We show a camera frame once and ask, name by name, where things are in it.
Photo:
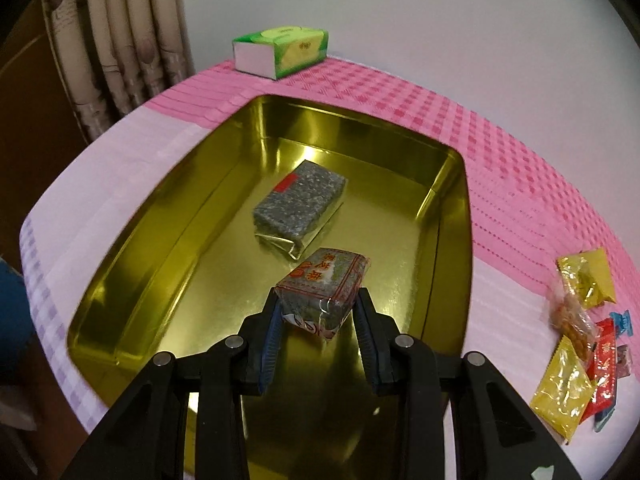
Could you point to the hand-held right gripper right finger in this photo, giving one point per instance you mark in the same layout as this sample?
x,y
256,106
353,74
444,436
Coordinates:
x,y
372,355

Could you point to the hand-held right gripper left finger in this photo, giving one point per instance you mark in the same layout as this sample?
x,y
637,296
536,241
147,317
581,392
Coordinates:
x,y
272,345

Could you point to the red label snack block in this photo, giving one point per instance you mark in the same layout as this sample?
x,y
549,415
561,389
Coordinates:
x,y
320,285

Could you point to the red tin box gold inside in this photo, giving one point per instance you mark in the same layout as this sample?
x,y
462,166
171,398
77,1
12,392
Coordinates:
x,y
200,270

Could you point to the grey speckled snack block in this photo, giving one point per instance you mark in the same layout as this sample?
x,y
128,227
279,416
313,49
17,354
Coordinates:
x,y
300,200

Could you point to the yellow snack packet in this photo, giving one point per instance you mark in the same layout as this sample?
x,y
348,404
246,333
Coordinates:
x,y
595,275
560,395

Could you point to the clear packet of brown snacks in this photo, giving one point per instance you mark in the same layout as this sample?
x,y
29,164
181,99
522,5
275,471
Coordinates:
x,y
575,325

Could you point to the red snack packet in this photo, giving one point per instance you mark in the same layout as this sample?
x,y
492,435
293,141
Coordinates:
x,y
605,355

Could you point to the pink snack packet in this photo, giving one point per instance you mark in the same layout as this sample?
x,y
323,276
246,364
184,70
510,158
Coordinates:
x,y
624,360

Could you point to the light blue snack packet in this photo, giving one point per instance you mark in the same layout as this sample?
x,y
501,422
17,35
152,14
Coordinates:
x,y
622,321

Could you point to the pink checked tablecloth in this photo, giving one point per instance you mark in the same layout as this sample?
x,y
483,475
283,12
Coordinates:
x,y
500,160

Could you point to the dark blue white snack packet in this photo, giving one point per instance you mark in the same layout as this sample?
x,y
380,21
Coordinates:
x,y
604,417

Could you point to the blue cloth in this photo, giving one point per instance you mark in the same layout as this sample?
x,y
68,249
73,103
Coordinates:
x,y
12,320

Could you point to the green tissue box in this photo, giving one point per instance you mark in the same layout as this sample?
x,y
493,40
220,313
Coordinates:
x,y
295,50

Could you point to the brown wooden wardrobe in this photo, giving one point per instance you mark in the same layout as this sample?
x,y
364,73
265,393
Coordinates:
x,y
35,135

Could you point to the beige patterned curtain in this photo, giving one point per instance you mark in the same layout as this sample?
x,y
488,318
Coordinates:
x,y
115,35

